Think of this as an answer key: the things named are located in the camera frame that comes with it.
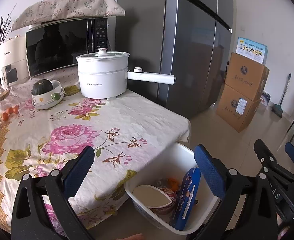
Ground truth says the grey refrigerator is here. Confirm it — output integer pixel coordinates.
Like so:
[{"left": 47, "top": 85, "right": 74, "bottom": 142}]
[{"left": 115, "top": 0, "right": 233, "bottom": 119}]

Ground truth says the glass jar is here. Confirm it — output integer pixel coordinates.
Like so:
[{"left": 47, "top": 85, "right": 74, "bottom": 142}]
[{"left": 0, "top": 90, "right": 19, "bottom": 121}]

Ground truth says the floral microwave cover cloth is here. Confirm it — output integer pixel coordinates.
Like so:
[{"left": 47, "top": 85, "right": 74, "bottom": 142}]
[{"left": 12, "top": 0, "right": 125, "bottom": 31}]

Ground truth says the cardboard box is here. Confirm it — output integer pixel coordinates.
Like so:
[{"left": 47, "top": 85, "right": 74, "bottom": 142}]
[
  {"left": 225, "top": 53, "right": 269, "bottom": 101},
  {"left": 216, "top": 85, "right": 260, "bottom": 132}
]

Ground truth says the orange peel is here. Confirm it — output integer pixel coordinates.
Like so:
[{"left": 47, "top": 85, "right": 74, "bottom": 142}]
[{"left": 166, "top": 178, "right": 180, "bottom": 192}]

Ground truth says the blue white product box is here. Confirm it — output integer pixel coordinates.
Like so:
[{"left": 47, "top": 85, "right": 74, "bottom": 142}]
[{"left": 235, "top": 37, "right": 268, "bottom": 65}]

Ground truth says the upper cardboard box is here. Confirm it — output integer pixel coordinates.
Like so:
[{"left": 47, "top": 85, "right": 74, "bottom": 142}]
[{"left": 225, "top": 53, "right": 269, "bottom": 101}]

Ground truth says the white electric cooking pot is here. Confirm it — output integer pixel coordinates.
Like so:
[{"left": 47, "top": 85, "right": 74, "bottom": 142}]
[{"left": 76, "top": 48, "right": 176, "bottom": 99}]

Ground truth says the dark green pumpkin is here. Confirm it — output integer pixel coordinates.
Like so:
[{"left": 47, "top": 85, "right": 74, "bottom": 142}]
[{"left": 31, "top": 79, "right": 53, "bottom": 95}]

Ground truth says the broom with dustpan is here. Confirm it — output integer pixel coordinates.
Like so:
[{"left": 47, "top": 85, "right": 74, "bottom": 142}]
[{"left": 271, "top": 73, "right": 292, "bottom": 118}]

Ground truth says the red instant noodle cup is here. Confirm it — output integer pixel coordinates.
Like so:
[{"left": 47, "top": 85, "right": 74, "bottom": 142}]
[{"left": 132, "top": 179, "right": 177, "bottom": 215}]

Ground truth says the white bowl green handle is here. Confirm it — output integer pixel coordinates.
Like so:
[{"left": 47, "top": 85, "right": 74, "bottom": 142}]
[{"left": 32, "top": 80, "right": 63, "bottom": 104}]

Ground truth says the floral tablecloth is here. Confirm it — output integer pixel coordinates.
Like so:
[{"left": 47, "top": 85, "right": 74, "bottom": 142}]
[{"left": 0, "top": 67, "right": 191, "bottom": 231}]

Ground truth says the white kitchen appliance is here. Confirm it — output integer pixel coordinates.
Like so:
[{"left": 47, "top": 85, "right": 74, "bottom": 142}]
[{"left": 0, "top": 36, "right": 30, "bottom": 88}]

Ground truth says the blue biscuit box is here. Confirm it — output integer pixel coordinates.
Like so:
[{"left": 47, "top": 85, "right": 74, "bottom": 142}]
[{"left": 170, "top": 167, "right": 201, "bottom": 231}]

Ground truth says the black microwave oven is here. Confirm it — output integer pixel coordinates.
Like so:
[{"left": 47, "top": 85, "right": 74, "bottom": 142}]
[{"left": 25, "top": 17, "right": 108, "bottom": 77}]

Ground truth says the lower cardboard box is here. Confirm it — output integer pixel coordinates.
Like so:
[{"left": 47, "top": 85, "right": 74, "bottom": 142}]
[{"left": 216, "top": 85, "right": 260, "bottom": 132}]

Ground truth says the white trash bin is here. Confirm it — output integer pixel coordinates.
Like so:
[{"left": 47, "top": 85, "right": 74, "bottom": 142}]
[{"left": 124, "top": 143, "right": 218, "bottom": 235}]

